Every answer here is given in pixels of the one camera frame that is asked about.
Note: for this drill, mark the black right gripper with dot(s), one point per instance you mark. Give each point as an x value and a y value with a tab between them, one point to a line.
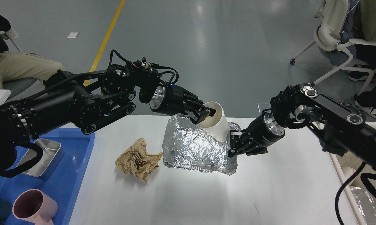
260	134

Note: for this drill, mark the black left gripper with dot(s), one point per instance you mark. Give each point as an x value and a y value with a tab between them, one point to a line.
173	99

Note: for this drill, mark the white paper cup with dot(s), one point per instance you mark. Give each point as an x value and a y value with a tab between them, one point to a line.
217	126

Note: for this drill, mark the aluminium foil tray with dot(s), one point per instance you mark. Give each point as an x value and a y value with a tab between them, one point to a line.
187	146

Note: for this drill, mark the brown paper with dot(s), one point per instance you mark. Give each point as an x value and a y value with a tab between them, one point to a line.
137	161

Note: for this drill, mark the stainless steel rectangular tray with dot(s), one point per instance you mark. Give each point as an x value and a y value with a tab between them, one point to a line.
52	153

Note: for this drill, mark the pink mug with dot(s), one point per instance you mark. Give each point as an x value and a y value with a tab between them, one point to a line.
36	207

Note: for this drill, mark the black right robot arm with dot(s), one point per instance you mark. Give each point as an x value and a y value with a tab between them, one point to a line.
340	128

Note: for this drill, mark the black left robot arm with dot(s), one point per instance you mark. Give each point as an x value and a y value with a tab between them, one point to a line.
90	101

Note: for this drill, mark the white cup in bin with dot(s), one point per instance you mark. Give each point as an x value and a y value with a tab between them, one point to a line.
348	172

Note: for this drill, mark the crumpled foil in bin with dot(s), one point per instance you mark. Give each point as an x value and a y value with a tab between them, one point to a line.
365	204

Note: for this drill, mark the blue plastic tray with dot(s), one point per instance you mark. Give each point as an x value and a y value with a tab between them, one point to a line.
64	183

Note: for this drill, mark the white office chair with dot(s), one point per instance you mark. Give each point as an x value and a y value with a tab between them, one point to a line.
331	36

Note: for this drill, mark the seated person olive jacket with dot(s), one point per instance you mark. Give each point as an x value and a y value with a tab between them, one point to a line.
365	28

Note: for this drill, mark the grey office chair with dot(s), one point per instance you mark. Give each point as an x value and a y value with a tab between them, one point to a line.
21	86

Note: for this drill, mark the person in black shirt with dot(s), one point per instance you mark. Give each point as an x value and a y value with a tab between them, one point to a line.
18	65

